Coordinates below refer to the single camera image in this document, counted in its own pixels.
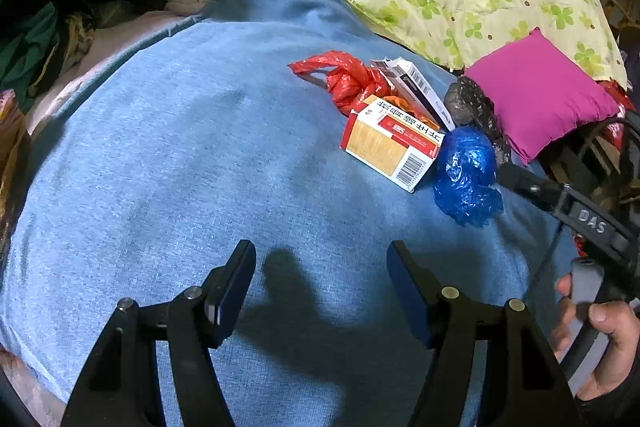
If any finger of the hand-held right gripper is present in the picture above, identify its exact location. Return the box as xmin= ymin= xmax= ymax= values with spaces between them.
xmin=497 ymin=162 xmax=567 ymax=214

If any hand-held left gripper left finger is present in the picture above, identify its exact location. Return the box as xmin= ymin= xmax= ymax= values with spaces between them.
xmin=60 ymin=239 xmax=258 ymax=427

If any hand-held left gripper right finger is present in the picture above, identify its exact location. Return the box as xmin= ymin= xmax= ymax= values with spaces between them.
xmin=387 ymin=240 xmax=583 ymax=427

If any blue plastic bag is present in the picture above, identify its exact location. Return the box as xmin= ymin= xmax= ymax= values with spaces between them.
xmin=432 ymin=126 xmax=505 ymax=228

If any orange and white carton box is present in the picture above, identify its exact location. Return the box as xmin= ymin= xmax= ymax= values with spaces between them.
xmin=341 ymin=95 xmax=446 ymax=194

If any person's right hand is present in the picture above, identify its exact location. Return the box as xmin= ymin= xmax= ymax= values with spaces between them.
xmin=552 ymin=274 xmax=640 ymax=400

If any magenta pillow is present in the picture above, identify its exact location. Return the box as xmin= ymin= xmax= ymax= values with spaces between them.
xmin=464 ymin=28 xmax=621 ymax=165

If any black plastic bag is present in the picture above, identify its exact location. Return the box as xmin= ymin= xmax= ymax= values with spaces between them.
xmin=444 ymin=76 xmax=512 ymax=165

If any blue blanket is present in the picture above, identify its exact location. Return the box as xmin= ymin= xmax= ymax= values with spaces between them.
xmin=0 ymin=0 xmax=576 ymax=427

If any white and purple carton box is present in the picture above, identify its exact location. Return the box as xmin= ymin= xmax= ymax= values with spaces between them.
xmin=370 ymin=57 xmax=457 ymax=132

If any red plastic bag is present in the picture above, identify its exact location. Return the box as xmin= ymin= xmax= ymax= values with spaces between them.
xmin=288 ymin=50 xmax=401 ymax=118

